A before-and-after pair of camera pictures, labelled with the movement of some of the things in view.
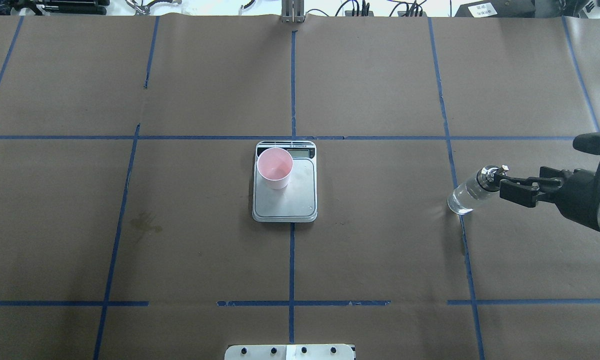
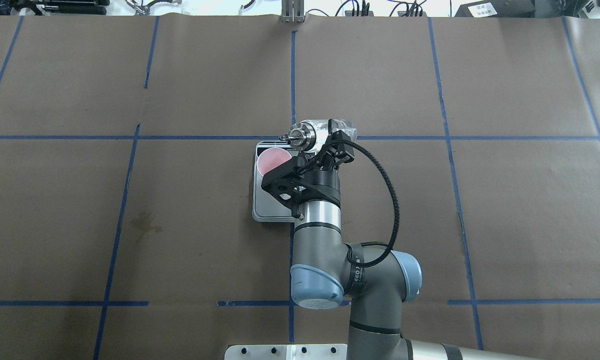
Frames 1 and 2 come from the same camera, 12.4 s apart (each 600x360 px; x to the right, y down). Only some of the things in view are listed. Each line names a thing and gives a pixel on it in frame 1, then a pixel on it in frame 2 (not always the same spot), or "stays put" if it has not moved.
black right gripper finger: x=514 y=192 → x=341 y=154
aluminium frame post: x=292 y=11 stays put
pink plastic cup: x=275 y=165 stays put
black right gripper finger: x=548 y=181 → x=332 y=124
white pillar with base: x=289 y=352 stays put
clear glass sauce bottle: x=463 y=199 → x=312 y=134
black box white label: x=498 y=9 stays put
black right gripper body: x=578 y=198 → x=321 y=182
